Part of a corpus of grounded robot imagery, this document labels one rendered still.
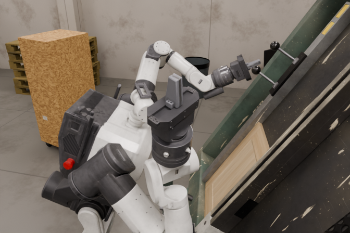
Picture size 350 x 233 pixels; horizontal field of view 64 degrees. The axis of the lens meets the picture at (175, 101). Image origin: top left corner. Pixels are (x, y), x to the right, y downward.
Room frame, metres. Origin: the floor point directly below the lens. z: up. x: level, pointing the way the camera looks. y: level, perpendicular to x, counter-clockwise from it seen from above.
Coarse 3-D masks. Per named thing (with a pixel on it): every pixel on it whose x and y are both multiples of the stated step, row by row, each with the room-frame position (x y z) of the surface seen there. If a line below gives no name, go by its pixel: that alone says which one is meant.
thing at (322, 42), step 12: (348, 12) 1.02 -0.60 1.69; (336, 24) 1.02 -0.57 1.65; (324, 36) 1.02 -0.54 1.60; (336, 36) 1.02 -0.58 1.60; (312, 48) 1.04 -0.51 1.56; (324, 48) 1.02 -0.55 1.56; (312, 60) 1.03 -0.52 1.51; (300, 72) 1.03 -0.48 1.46; (288, 84) 1.04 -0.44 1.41; (276, 96) 1.04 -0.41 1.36; (264, 108) 1.05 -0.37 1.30; (252, 120) 1.06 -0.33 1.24; (264, 120) 1.04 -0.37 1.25; (240, 132) 1.08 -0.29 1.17; (228, 144) 1.10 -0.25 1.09; (228, 156) 1.06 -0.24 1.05; (216, 168) 1.07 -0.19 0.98; (204, 180) 1.07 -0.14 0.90
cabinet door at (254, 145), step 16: (256, 128) 1.02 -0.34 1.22; (240, 144) 1.04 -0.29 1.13; (256, 144) 0.93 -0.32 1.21; (240, 160) 0.95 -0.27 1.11; (256, 160) 0.85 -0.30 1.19; (224, 176) 0.96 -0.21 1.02; (240, 176) 0.86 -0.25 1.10; (208, 192) 0.98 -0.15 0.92; (224, 192) 0.87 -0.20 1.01; (208, 208) 0.88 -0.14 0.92
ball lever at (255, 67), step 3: (255, 66) 1.12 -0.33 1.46; (258, 66) 1.12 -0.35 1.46; (252, 69) 1.12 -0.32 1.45; (255, 69) 1.11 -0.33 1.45; (258, 69) 1.11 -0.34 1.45; (252, 72) 1.12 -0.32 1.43; (255, 72) 1.11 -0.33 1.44; (258, 72) 1.11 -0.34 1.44; (261, 75) 1.10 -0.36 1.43; (264, 75) 1.10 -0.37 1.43; (267, 78) 1.09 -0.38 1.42; (270, 81) 1.08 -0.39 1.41; (273, 84) 1.07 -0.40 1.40; (276, 84) 1.06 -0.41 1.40; (273, 87) 1.06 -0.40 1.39
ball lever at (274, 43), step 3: (273, 42) 1.11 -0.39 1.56; (276, 42) 1.11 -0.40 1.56; (270, 45) 1.12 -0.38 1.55; (273, 45) 1.10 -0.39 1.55; (276, 45) 1.10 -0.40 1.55; (279, 45) 1.11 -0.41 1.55; (270, 48) 1.12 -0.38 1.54; (273, 48) 1.10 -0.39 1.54; (276, 48) 1.10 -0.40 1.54; (279, 48) 1.10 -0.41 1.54; (282, 51) 1.09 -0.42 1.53; (285, 54) 1.08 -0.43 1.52; (288, 54) 1.08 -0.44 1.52; (291, 57) 1.07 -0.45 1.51; (294, 60) 1.05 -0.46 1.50; (297, 60) 1.05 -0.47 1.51; (294, 63) 1.05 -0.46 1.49
